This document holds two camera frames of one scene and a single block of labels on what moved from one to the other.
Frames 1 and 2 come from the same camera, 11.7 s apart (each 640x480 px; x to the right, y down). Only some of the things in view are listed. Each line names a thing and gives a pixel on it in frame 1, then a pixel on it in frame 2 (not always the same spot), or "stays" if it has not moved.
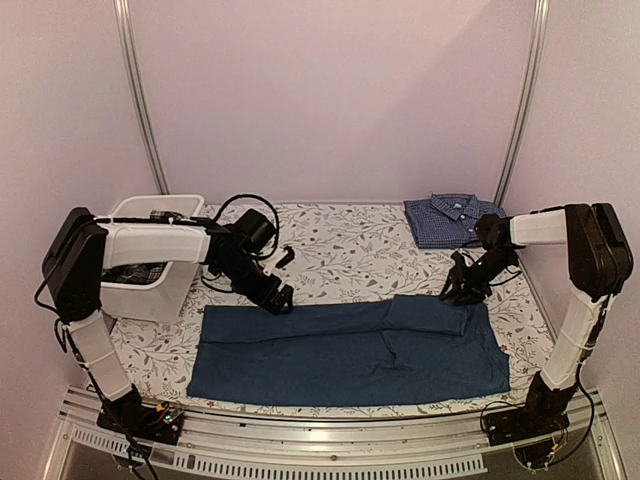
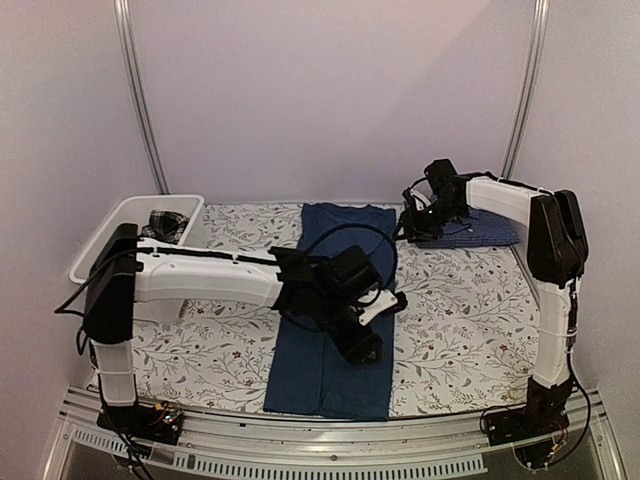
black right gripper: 460,276 -> 413,227
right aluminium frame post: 539,33 stays
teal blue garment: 410,345 -> 308,374
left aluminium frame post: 133,74 stays
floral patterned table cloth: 340,253 stays
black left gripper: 263,297 -> 356,348
